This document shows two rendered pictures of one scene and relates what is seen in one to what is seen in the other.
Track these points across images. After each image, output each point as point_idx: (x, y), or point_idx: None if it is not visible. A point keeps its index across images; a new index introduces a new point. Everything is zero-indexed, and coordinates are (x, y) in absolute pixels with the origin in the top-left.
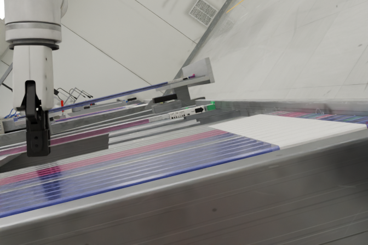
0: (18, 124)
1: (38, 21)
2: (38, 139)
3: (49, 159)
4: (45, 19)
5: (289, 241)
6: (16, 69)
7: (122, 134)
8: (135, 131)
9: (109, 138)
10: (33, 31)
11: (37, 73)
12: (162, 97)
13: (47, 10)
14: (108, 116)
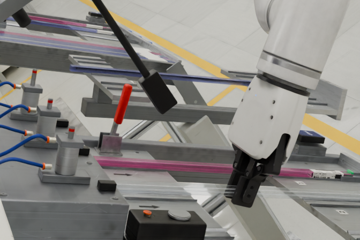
0: (116, 99)
1: (316, 70)
2: (253, 189)
3: (171, 172)
4: (321, 68)
5: None
6: (279, 117)
7: (323, 205)
8: (336, 205)
9: (314, 208)
10: (308, 81)
11: (295, 127)
12: (310, 137)
13: (326, 58)
14: (113, 60)
